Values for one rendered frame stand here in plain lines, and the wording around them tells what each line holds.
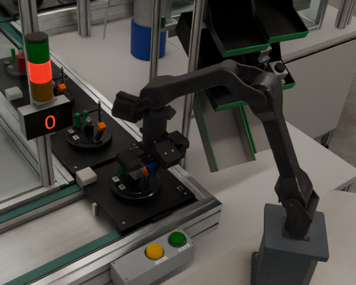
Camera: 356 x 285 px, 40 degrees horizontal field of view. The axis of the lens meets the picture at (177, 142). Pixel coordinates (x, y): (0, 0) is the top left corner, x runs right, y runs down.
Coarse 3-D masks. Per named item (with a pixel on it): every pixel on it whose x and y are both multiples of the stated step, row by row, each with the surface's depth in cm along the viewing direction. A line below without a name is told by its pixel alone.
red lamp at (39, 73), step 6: (30, 66) 109; (36, 66) 108; (42, 66) 109; (48, 66) 110; (30, 72) 110; (36, 72) 109; (42, 72) 110; (48, 72) 111; (30, 78) 111; (36, 78) 110; (42, 78) 110; (48, 78) 112
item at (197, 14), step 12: (156, 0) 132; (204, 0) 119; (156, 12) 134; (156, 24) 137; (192, 24) 123; (156, 36) 139; (192, 36) 126; (156, 48) 142; (192, 48) 127; (156, 60) 145; (192, 60) 128; (156, 72) 147; (192, 96) 136
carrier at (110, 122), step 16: (96, 112) 163; (64, 128) 155; (80, 128) 152; (96, 128) 153; (112, 128) 157; (64, 144) 149; (80, 144) 146; (96, 144) 147; (112, 144) 150; (128, 144) 151; (64, 160) 143; (80, 160) 143; (96, 160) 144; (112, 160) 146
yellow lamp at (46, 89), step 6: (30, 84) 113; (36, 84) 111; (42, 84) 111; (48, 84) 112; (36, 90) 112; (42, 90) 112; (48, 90) 113; (36, 96) 113; (42, 96) 113; (48, 96) 114
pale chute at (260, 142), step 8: (248, 112) 150; (248, 120) 150; (256, 120) 151; (248, 128) 145; (256, 128) 151; (256, 136) 150; (264, 136) 151; (256, 144) 150; (264, 144) 151; (256, 152) 145
